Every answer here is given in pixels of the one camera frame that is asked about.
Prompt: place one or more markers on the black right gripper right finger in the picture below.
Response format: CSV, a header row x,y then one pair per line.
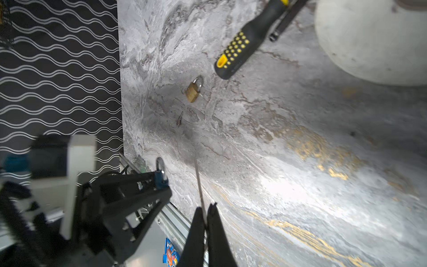
x,y
220,254

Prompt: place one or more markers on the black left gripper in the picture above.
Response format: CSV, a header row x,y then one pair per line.
x,y
113,215

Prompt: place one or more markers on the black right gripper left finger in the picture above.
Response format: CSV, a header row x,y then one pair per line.
x,y
193,252

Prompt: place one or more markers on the blue padlock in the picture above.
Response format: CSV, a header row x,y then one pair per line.
x,y
161,180

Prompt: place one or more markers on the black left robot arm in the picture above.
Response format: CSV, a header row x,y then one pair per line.
x,y
41,247

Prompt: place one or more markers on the blue candy bag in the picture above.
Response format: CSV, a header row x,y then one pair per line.
x,y
171,256

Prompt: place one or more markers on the small brass padlock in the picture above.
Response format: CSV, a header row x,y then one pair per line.
x,y
194,89

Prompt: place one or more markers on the yellow black screwdriver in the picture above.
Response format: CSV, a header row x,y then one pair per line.
x,y
248,39

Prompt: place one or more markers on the white tape roll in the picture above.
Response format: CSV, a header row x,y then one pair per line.
x,y
383,42

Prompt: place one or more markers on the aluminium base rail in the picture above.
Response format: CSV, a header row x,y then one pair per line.
x,y
170,225

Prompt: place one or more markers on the black wire basket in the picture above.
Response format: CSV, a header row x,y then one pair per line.
x,y
6,25

